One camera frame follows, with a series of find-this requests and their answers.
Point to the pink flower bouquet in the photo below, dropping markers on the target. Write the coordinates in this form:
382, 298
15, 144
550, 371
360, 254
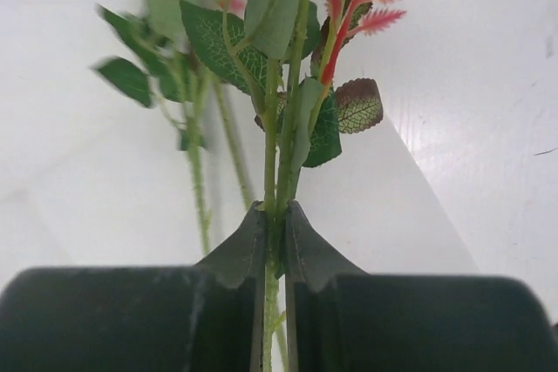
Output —
168, 74

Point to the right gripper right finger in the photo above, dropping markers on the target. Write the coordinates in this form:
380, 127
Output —
340, 318

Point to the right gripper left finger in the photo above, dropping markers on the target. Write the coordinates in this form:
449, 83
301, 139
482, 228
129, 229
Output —
204, 317

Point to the white wrapping paper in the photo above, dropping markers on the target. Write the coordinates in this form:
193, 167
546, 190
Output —
92, 188

